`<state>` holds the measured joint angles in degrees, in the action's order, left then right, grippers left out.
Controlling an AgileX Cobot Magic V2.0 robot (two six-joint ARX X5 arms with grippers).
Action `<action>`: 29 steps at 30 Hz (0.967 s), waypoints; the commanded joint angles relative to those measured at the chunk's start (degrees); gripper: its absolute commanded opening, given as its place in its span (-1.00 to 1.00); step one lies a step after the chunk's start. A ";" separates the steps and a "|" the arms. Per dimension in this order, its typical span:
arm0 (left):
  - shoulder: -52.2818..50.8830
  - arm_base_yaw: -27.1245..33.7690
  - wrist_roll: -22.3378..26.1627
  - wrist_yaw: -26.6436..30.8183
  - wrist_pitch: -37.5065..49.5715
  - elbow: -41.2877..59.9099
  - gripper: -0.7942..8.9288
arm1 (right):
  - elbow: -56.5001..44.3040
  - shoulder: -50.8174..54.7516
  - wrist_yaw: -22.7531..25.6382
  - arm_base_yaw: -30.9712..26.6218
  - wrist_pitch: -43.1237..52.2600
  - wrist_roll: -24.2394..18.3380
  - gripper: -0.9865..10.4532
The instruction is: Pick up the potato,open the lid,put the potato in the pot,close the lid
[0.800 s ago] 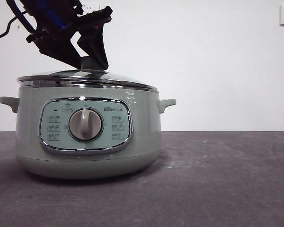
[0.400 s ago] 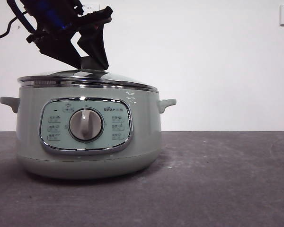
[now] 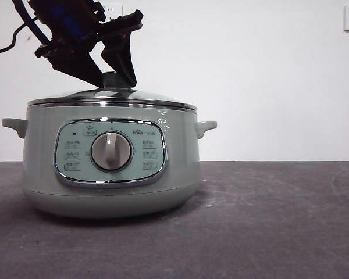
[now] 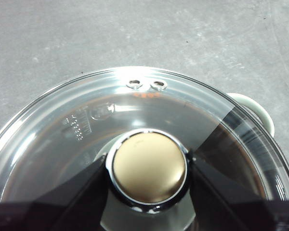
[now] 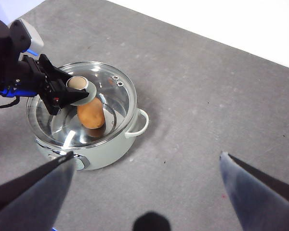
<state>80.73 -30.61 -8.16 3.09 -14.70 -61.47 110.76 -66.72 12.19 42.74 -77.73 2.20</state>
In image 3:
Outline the pale green electric pot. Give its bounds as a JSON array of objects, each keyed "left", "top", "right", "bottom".
[{"left": 1, "top": 101, "right": 218, "bottom": 220}]

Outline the glass lid with green knob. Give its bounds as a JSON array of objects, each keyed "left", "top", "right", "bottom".
[{"left": 27, "top": 72, "right": 197, "bottom": 113}]

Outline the black cable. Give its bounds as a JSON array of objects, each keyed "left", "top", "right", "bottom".
[
  {"left": 0, "top": 16, "right": 35, "bottom": 56},
  {"left": 12, "top": 0, "right": 52, "bottom": 43}
]

